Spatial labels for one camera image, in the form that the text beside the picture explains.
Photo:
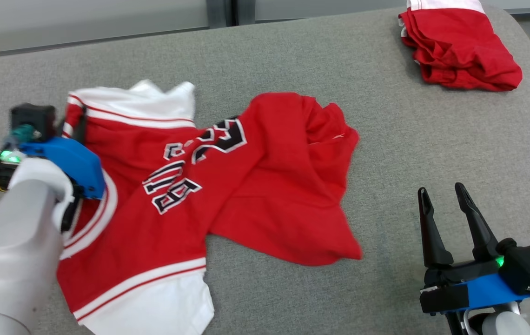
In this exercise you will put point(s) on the red Bulls jersey white sleeves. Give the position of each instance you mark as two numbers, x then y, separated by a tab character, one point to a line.
269	186

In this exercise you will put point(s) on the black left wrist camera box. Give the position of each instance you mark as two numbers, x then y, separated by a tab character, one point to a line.
32	118

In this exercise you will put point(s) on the red shorts white trim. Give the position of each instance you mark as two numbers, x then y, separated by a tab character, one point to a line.
465	46

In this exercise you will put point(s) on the grey partition post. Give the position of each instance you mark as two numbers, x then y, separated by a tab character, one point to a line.
218	11

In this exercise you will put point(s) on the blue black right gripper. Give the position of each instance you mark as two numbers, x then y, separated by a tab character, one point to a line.
474	288

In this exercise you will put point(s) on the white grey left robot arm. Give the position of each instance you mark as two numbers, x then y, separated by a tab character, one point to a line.
14	242

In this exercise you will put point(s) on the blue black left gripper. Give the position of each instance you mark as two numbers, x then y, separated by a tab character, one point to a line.
74	163

